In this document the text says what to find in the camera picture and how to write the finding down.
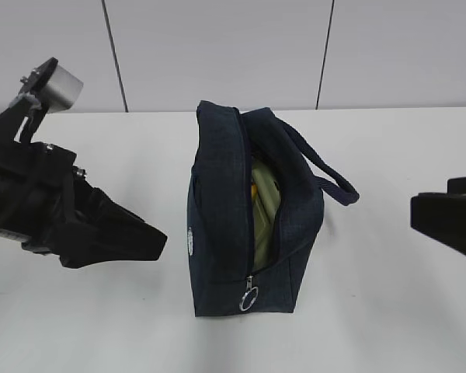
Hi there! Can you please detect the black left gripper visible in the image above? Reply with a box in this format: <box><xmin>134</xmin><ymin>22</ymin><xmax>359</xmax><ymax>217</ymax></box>
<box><xmin>7</xmin><ymin>141</ymin><xmax>167</xmax><ymax>269</ymax></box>

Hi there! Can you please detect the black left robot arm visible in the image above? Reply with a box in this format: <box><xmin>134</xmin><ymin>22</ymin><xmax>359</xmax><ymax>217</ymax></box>
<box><xmin>0</xmin><ymin>107</ymin><xmax>167</xmax><ymax>269</ymax></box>

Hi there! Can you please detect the green lidded glass container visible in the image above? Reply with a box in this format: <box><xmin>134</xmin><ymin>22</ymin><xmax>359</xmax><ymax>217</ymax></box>
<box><xmin>252</xmin><ymin>159</ymin><xmax>281</xmax><ymax>271</ymax></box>

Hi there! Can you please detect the yellow pear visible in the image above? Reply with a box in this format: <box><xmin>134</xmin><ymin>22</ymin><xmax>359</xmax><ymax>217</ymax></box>
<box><xmin>251</xmin><ymin>183</ymin><xmax>257</xmax><ymax>200</ymax></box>

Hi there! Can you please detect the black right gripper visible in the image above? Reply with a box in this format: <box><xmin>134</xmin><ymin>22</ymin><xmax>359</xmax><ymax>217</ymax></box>
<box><xmin>410</xmin><ymin>176</ymin><xmax>466</xmax><ymax>256</ymax></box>

